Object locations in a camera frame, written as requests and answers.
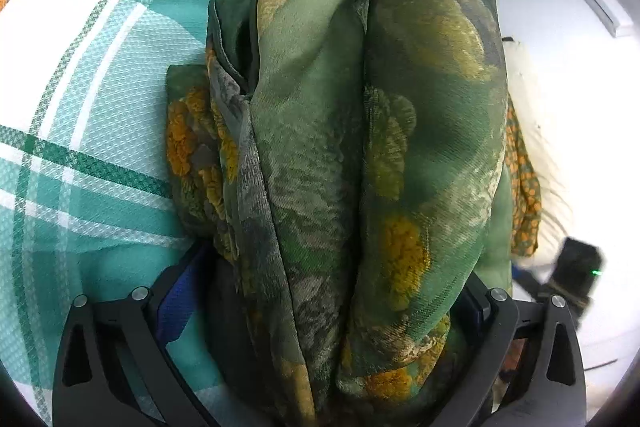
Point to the teal plaid blanket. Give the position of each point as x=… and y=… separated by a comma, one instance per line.
x=100, y=82

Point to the white air conditioner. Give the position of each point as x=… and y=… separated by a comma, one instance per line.
x=600, y=4

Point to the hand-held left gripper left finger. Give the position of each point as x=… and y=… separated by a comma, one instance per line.
x=175, y=304

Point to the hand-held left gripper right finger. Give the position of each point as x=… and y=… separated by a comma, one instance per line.
x=495, y=324

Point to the green printed silky garment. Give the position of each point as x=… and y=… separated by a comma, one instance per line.
x=310, y=147

